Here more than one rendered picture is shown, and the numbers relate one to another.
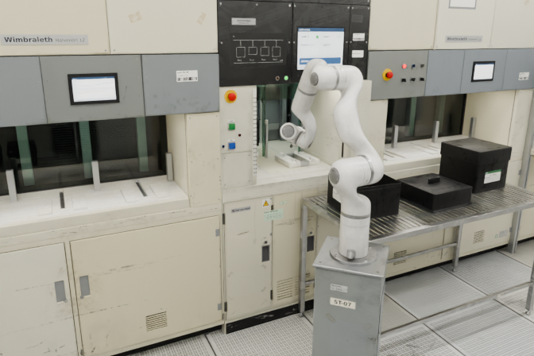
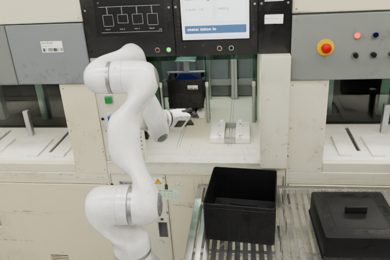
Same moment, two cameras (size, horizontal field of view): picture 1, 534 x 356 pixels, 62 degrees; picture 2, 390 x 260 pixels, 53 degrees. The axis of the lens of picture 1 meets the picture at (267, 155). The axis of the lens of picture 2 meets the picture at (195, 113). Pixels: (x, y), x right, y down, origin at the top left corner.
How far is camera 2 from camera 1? 1.50 m
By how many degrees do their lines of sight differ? 33
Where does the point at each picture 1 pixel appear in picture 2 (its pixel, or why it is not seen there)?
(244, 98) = not seen: hidden behind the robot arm
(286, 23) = not seen: outside the picture
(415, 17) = not seen: outside the picture
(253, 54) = (124, 22)
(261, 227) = not seen: hidden behind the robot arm
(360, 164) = (112, 200)
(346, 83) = (123, 87)
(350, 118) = (114, 136)
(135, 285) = (36, 228)
